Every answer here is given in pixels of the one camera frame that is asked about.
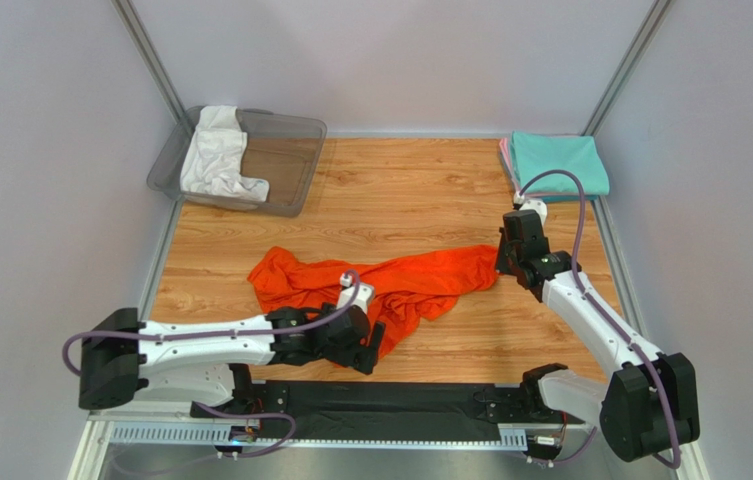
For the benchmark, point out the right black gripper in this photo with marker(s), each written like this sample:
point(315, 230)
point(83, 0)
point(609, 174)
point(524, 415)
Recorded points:
point(505, 253)

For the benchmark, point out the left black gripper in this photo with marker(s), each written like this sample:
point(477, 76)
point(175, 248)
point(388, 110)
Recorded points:
point(362, 354)

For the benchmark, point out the orange t shirt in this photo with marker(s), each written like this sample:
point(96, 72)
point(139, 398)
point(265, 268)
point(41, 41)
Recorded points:
point(407, 289)

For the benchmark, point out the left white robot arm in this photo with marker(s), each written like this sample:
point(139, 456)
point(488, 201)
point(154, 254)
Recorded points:
point(125, 358)

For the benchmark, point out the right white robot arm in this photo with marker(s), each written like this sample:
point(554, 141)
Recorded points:
point(649, 403)

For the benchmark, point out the dark teal folded t shirt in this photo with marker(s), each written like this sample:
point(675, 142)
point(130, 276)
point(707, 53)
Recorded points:
point(562, 198)

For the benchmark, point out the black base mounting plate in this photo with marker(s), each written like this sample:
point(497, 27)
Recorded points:
point(349, 411)

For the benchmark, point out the pink folded t shirt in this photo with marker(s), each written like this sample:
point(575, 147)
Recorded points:
point(548, 183)

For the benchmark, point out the clear plastic bin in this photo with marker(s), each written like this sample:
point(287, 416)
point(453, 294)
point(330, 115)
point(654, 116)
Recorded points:
point(282, 149)

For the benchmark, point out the white t shirt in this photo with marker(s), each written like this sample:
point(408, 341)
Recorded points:
point(213, 163)

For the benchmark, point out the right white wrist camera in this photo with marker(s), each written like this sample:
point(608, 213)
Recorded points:
point(531, 204)

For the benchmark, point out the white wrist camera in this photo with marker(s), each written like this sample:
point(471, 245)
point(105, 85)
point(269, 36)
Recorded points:
point(531, 204)
point(355, 293)

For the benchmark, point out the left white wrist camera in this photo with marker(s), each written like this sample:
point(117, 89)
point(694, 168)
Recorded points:
point(355, 293)

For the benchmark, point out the aluminium frame rail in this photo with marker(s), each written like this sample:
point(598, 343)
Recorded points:
point(161, 439)

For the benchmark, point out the right corner aluminium post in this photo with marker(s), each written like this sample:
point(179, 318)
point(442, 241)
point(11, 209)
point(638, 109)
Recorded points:
point(648, 29)

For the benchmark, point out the corner aluminium post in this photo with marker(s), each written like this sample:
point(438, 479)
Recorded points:
point(648, 29)
point(136, 29)

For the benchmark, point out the left corner aluminium post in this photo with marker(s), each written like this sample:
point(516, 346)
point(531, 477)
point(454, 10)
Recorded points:
point(136, 29)

